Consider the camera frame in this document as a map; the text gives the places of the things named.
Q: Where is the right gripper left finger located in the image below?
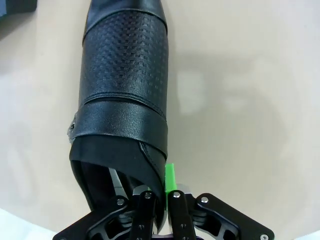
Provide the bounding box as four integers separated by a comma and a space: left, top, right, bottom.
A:
52, 167, 161, 240

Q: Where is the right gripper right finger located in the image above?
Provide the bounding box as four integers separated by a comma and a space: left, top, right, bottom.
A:
163, 162, 275, 240

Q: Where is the black leather strap shoe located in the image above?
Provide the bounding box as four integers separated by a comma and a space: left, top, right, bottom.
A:
66, 0, 169, 226

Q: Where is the black shoe stand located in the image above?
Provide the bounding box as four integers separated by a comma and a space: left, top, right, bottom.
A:
0, 0, 38, 42

